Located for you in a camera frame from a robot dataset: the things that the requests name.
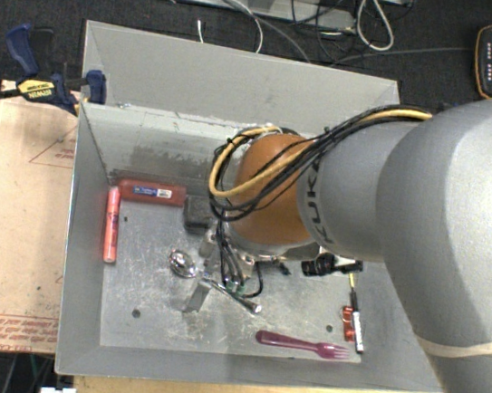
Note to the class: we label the brown cardboard board red print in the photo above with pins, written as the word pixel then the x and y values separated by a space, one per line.
pixel 23 213

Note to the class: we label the purple plastic fork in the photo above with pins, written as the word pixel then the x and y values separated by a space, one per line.
pixel 293 343

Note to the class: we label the orange-pink tube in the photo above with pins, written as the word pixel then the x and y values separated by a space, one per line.
pixel 111 226

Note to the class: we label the red-brown flat block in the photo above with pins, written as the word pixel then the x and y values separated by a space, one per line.
pixel 152 192

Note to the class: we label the dark green flat block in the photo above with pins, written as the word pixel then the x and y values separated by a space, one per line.
pixel 196 213

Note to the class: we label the black cylinder on white bracket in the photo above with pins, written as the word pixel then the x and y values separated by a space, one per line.
pixel 315 265

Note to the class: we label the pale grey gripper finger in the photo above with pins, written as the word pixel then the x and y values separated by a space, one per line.
pixel 198 297
pixel 208 245

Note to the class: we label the grey metal bin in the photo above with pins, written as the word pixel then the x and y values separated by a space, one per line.
pixel 177 75

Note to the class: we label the metal spoon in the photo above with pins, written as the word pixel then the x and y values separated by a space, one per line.
pixel 182 264

